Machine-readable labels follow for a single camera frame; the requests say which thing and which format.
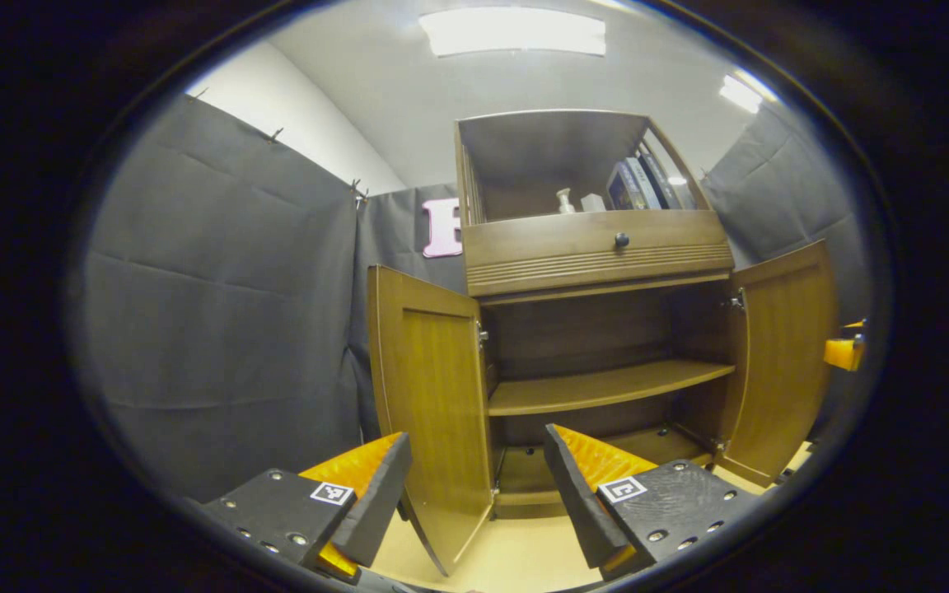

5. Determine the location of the wooden inner cabinet shelf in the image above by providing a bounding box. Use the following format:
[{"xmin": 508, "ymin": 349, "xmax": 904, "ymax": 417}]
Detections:
[{"xmin": 487, "ymin": 359, "xmax": 736, "ymax": 418}]

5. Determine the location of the wooden double-door shoe cabinet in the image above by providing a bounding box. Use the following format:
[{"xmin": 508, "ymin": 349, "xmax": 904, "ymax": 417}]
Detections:
[{"xmin": 366, "ymin": 109, "xmax": 840, "ymax": 577}]

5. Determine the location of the large ceiling light panel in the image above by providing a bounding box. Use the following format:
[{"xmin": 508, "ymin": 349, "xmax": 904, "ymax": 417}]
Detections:
[{"xmin": 418, "ymin": 7, "xmax": 607, "ymax": 57}]

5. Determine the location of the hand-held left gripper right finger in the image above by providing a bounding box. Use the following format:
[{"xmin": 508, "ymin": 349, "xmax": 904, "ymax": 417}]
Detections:
[{"xmin": 544, "ymin": 423, "xmax": 762, "ymax": 579}]

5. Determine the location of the black backdrop cloth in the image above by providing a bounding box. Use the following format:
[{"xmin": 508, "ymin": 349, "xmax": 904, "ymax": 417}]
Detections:
[{"xmin": 71, "ymin": 95, "xmax": 871, "ymax": 503}]

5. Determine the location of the blue book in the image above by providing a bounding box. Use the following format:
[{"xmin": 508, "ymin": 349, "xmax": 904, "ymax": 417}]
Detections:
[{"xmin": 606, "ymin": 161, "xmax": 648, "ymax": 211}]

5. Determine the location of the wooden shoe cabinet door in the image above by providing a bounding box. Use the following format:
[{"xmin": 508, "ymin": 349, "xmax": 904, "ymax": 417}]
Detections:
[
  {"xmin": 718, "ymin": 239, "xmax": 840, "ymax": 488},
  {"xmin": 366, "ymin": 264, "xmax": 496, "ymax": 577}
]

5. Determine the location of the small ceiling light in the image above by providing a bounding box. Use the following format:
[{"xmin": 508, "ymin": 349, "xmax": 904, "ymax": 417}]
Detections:
[{"xmin": 718, "ymin": 72, "xmax": 776, "ymax": 114}]

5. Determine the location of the light grey book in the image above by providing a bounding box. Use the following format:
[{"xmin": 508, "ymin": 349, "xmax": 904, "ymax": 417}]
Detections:
[{"xmin": 624, "ymin": 156, "xmax": 663, "ymax": 210}]

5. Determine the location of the dark grey book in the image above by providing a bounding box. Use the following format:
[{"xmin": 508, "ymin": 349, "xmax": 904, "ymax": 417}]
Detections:
[{"xmin": 639, "ymin": 151, "xmax": 685, "ymax": 210}]

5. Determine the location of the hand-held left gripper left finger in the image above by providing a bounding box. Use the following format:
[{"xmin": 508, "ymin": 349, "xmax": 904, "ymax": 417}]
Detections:
[{"xmin": 199, "ymin": 432, "xmax": 414, "ymax": 584}]

